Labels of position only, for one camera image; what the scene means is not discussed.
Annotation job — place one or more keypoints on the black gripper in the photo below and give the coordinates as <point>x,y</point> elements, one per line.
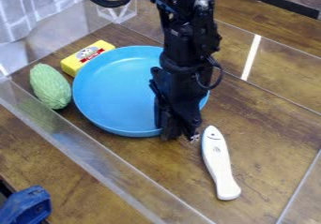
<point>181,84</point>

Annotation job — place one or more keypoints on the green bumpy toy gourd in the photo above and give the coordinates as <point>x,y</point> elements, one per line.
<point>50,86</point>

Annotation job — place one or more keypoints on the blue round tray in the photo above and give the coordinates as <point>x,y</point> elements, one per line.
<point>113,94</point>

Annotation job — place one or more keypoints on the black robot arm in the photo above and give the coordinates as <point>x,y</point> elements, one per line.
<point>192,36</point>

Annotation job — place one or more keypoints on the yellow rectangular block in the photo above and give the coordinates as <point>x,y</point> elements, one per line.
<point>74,62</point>

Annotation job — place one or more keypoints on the clear acrylic barrier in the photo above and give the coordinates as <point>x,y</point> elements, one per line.
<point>108,179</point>

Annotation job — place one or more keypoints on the white toy fish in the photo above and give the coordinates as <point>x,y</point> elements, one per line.
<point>217,160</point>

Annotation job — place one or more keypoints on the white checkered curtain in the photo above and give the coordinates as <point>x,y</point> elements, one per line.
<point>22,14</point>

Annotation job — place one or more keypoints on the blue clamp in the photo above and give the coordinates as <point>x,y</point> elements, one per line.
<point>27,206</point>

